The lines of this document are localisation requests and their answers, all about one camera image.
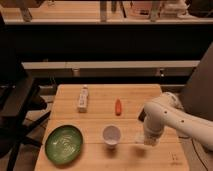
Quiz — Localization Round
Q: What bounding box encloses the white ceramic cup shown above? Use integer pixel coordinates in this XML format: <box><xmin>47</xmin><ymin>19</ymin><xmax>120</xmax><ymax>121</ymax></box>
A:
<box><xmin>102</xmin><ymin>125</ymin><xmax>121</xmax><ymax>149</ymax></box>

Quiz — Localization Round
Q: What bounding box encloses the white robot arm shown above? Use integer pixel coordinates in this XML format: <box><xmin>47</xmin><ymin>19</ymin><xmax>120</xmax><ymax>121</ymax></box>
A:
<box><xmin>142</xmin><ymin>92</ymin><xmax>213</xmax><ymax>151</ymax></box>

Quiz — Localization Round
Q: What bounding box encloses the green ceramic plate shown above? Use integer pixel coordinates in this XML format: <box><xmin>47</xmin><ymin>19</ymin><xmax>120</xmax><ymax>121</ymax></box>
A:
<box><xmin>45</xmin><ymin>125</ymin><xmax>83</xmax><ymax>165</ymax></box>

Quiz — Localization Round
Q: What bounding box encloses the black rectangular block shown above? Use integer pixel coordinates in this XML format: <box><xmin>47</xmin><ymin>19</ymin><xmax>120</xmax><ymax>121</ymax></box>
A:
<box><xmin>138</xmin><ymin>109</ymin><xmax>146</xmax><ymax>122</ymax></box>

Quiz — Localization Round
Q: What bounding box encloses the orange toy carrot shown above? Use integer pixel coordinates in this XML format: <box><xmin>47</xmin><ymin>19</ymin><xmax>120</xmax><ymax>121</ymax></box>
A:
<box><xmin>115</xmin><ymin>99</ymin><xmax>122</xmax><ymax>116</ymax></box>

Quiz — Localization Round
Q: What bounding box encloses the grey chair back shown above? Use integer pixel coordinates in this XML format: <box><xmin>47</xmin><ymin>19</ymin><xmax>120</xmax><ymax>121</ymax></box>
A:
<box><xmin>179</xmin><ymin>42</ymin><xmax>213</xmax><ymax>121</ymax></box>

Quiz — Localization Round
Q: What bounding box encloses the black office chair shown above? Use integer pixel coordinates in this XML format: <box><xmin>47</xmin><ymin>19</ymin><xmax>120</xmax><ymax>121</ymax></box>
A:
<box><xmin>0</xmin><ymin>13</ymin><xmax>50</xmax><ymax>171</ymax></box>

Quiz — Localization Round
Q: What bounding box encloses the grey metal rail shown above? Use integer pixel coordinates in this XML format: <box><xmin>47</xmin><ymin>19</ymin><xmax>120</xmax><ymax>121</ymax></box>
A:
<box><xmin>23</xmin><ymin>60</ymin><xmax>199</xmax><ymax>78</ymax></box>

